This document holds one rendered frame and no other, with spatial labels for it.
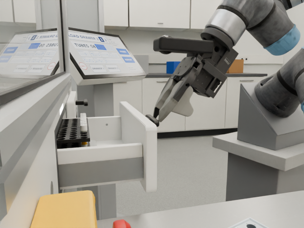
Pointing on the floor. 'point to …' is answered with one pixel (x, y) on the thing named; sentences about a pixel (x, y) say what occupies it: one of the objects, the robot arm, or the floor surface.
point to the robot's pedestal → (260, 168)
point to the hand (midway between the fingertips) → (157, 112)
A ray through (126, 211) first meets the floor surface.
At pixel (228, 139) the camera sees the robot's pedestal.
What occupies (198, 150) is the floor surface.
